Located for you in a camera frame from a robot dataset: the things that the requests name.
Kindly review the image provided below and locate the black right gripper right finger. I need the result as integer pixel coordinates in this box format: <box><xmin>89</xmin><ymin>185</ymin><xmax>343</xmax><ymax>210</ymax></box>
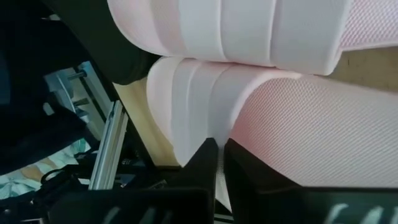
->
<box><xmin>223</xmin><ymin>138</ymin><xmax>398</xmax><ymax>224</ymax></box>

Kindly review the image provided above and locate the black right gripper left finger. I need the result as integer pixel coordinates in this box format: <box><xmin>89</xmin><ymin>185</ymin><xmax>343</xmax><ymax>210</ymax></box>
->
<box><xmin>48</xmin><ymin>138</ymin><xmax>219</xmax><ymax>224</ymax></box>

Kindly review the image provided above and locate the black aluminium table frame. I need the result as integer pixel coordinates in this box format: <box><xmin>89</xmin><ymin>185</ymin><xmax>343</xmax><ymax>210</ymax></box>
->
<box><xmin>74</xmin><ymin>58</ymin><xmax>184</xmax><ymax>187</ymax></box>

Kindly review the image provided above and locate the silver aluminium bracket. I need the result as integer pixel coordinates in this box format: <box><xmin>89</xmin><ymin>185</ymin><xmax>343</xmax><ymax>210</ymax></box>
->
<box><xmin>88</xmin><ymin>99</ymin><xmax>129</xmax><ymax>190</ymax></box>

